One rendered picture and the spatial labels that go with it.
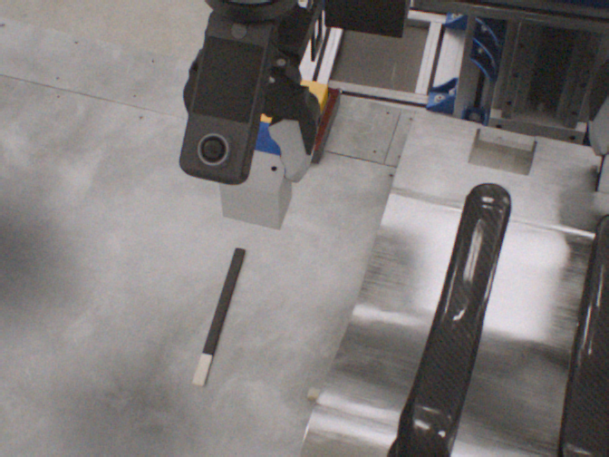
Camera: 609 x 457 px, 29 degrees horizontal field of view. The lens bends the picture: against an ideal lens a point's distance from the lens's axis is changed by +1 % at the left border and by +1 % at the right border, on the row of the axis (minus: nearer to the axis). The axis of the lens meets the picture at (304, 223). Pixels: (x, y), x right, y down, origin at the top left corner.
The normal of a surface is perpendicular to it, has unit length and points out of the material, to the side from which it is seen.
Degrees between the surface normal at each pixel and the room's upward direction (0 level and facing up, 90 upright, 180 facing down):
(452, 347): 21
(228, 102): 33
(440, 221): 2
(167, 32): 0
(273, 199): 90
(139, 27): 0
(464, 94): 90
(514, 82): 90
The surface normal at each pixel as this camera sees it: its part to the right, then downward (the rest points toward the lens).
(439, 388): 0.15, -0.86
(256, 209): -0.28, 0.80
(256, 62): -0.15, -0.03
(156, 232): -0.01, -0.55
